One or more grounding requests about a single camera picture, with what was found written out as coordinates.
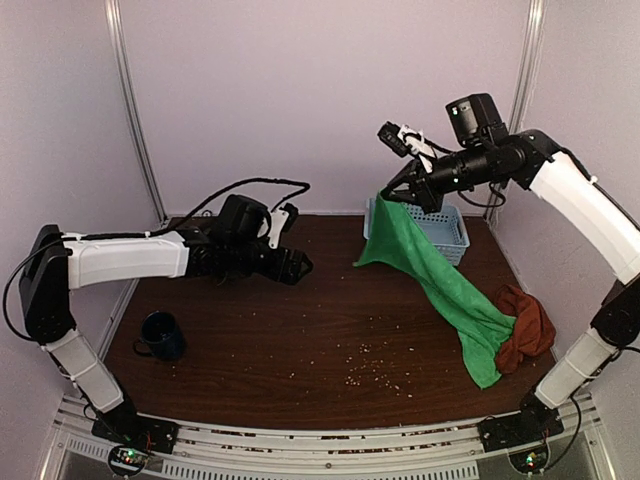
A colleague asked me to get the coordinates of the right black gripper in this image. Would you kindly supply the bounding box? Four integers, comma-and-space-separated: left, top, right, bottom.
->
383, 141, 503, 213

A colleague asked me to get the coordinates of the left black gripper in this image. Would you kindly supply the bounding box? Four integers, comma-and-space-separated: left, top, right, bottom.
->
227, 238, 312, 285

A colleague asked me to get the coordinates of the green towel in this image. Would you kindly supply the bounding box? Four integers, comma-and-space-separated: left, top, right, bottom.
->
354, 195, 515, 389

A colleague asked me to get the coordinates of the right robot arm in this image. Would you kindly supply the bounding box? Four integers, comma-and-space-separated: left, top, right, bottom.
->
377, 93, 639, 442

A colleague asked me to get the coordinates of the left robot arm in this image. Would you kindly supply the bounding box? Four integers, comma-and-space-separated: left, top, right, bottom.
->
9, 194, 313, 444

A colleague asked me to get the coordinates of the light blue plastic basket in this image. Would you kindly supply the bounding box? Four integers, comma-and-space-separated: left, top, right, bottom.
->
355, 196, 470, 272

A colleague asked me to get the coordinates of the dark blue mug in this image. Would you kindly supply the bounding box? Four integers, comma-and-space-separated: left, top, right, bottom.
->
132, 311, 187, 362

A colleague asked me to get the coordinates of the brown towel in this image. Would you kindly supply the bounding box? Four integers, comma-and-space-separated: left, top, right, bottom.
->
494, 285, 556, 374

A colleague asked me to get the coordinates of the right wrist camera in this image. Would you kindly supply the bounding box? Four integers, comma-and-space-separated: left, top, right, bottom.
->
377, 121, 436, 173

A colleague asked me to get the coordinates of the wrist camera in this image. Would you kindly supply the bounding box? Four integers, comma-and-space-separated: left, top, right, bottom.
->
258, 203, 299, 249
377, 121, 436, 173

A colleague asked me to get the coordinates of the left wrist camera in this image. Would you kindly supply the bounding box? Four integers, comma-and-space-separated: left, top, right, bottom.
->
258, 203, 299, 249

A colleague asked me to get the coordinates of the right aluminium frame post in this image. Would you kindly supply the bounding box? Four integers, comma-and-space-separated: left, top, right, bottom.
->
484, 0, 546, 221

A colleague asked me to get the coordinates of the aluminium frame post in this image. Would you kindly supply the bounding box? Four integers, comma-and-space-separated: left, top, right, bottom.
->
484, 0, 546, 221
104, 0, 167, 223

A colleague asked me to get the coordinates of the aluminium front rail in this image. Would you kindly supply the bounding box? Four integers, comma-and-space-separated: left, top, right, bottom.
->
37, 394, 618, 479

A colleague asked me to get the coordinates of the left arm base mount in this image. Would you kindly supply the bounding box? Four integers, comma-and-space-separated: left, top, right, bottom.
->
91, 416, 179, 454

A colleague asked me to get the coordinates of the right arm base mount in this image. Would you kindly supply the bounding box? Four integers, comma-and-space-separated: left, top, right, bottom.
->
477, 412, 564, 452

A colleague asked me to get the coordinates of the left aluminium frame post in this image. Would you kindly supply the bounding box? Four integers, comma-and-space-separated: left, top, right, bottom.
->
104, 0, 167, 223

